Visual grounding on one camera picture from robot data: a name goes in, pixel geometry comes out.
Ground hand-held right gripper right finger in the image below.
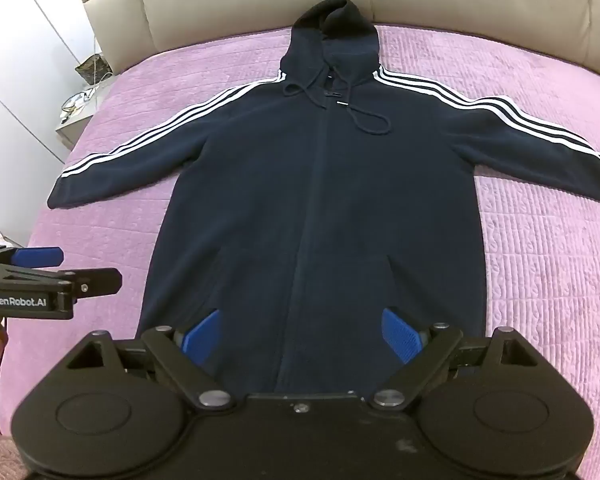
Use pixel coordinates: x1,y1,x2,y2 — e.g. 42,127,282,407
366,307,536,413

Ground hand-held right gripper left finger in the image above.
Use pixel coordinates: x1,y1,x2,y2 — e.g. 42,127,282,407
67,309,235,414

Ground white wardrobe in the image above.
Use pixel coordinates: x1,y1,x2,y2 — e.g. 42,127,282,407
0,0,103,243

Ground beige leather headboard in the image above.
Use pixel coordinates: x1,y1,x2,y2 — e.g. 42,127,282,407
62,0,600,86

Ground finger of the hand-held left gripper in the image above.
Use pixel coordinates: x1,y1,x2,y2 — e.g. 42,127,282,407
55,267,124,299
7,246,64,269

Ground pink quilted blanket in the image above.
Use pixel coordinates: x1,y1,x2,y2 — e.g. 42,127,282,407
2,25,600,480

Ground tangled cables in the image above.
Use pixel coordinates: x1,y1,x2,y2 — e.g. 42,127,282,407
60,86,100,123

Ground navy hoodie with white stripes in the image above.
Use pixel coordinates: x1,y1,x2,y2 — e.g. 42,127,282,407
47,0,600,397

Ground patterned brown bag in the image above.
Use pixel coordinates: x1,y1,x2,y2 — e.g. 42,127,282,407
74,53,112,82

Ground white nightstand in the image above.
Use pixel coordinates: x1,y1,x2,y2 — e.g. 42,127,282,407
55,71,117,150

